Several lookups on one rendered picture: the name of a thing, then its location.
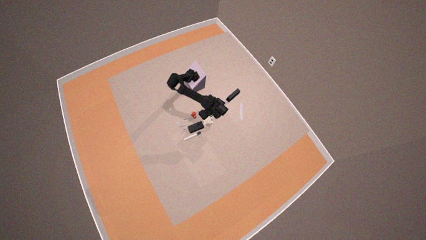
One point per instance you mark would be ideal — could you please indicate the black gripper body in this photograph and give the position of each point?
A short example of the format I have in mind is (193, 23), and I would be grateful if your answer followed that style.
(204, 114)

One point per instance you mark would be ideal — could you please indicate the white paper card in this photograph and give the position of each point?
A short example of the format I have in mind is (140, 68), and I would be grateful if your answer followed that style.
(208, 120)

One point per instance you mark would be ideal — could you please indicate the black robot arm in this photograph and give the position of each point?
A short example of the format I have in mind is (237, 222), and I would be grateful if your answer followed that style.
(210, 103)

